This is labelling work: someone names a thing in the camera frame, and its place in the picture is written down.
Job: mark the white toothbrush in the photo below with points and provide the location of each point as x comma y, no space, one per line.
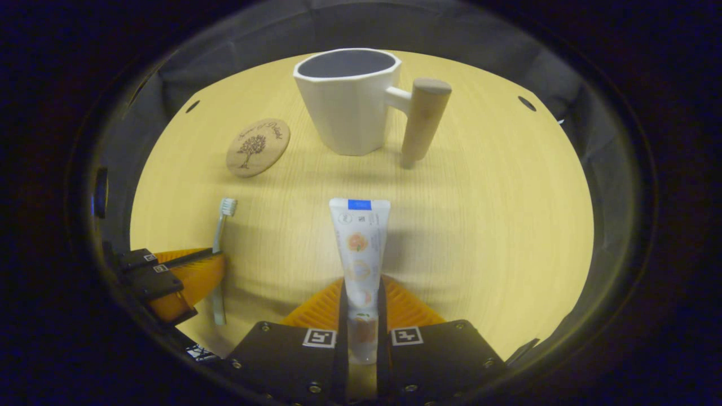
221,231

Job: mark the round wooden coaster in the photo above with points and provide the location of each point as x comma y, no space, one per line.
258,148

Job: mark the white toothpaste tube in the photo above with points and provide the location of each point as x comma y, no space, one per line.
361,248

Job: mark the wooden desktop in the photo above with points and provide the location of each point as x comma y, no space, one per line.
479,225

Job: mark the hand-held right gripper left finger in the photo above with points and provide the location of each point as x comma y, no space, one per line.
282,361

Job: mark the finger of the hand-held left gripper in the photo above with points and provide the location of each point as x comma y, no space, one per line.
138,259
161,282

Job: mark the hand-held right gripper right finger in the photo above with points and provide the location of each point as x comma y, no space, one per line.
440,361

